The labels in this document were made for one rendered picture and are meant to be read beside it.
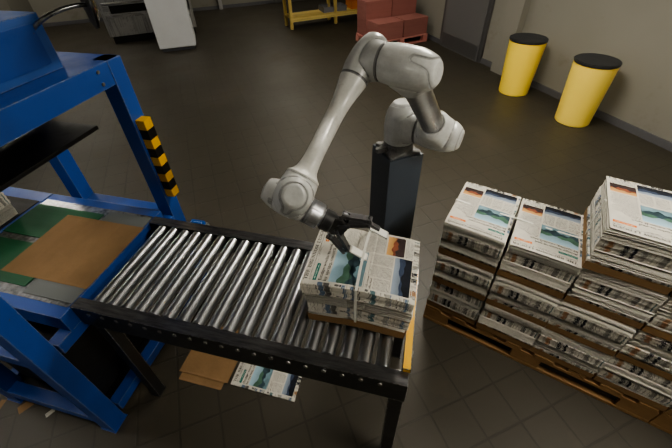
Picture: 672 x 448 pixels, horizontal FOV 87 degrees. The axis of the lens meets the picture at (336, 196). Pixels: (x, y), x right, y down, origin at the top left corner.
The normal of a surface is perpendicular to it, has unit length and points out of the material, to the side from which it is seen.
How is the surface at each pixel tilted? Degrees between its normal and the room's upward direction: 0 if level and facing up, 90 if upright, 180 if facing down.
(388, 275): 5
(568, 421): 0
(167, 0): 90
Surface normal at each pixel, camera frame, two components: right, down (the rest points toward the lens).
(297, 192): 0.10, 0.07
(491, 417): -0.03, -0.77
